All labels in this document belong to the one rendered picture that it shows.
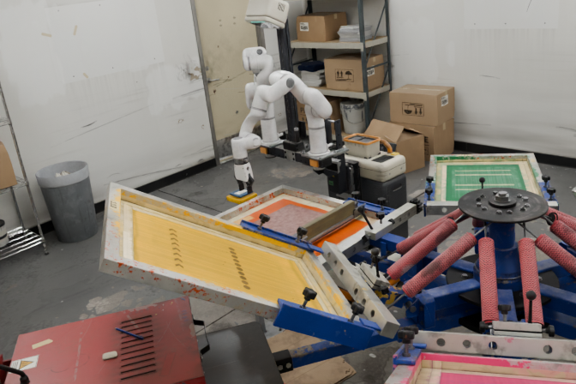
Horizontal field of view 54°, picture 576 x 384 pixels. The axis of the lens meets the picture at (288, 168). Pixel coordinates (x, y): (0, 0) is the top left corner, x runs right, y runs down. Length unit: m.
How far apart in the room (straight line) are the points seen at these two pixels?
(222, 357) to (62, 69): 4.22
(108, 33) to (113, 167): 1.36
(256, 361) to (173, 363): 0.32
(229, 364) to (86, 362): 0.45
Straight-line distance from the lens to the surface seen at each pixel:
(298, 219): 2.92
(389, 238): 2.47
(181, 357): 1.83
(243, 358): 2.03
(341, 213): 2.75
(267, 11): 3.14
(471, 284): 2.21
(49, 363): 1.99
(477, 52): 6.38
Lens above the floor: 2.17
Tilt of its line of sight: 19 degrees down
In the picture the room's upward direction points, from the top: 7 degrees counter-clockwise
